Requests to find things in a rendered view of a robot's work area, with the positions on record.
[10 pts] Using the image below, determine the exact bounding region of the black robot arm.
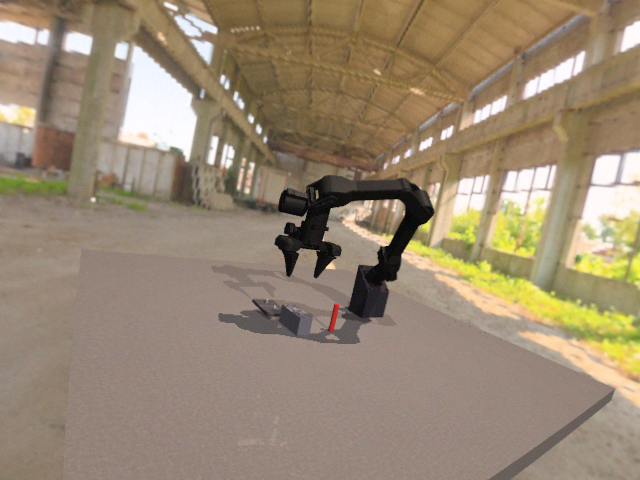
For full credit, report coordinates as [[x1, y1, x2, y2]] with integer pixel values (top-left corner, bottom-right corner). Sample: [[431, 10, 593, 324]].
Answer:
[[278, 175, 435, 287]]

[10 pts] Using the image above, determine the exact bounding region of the dark red peg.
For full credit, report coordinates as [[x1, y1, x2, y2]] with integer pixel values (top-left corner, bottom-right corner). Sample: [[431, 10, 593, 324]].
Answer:
[[329, 304, 339, 332]]

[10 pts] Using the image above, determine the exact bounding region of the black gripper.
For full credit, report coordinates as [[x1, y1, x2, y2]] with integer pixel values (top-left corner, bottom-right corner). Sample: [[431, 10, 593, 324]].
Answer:
[[274, 218, 342, 278]]

